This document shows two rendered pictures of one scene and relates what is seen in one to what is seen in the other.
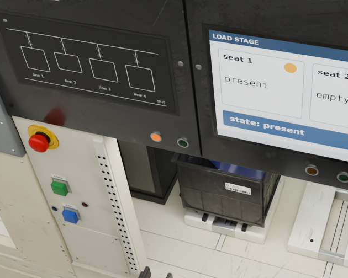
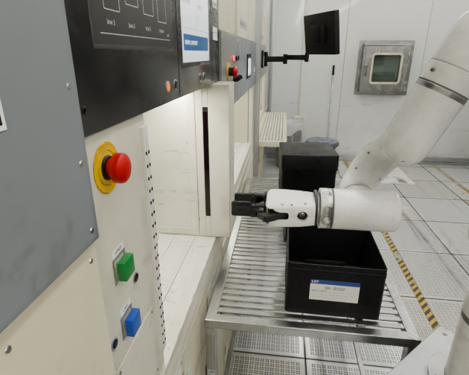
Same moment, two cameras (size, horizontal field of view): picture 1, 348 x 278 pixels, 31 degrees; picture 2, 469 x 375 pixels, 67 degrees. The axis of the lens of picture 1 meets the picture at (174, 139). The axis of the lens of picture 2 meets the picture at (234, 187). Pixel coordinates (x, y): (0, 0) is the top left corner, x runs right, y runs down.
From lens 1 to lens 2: 135 cm
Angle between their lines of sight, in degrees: 88
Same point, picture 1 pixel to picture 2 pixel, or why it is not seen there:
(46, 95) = (116, 61)
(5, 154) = (71, 270)
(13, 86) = (88, 57)
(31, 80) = (106, 36)
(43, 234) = not seen: outside the picture
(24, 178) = (92, 311)
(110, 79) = (150, 13)
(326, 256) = not seen: hidden behind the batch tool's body
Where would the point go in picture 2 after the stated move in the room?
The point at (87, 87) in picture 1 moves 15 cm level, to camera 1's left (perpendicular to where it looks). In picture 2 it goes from (140, 32) to (155, 25)
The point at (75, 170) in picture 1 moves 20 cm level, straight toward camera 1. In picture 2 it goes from (129, 210) to (237, 184)
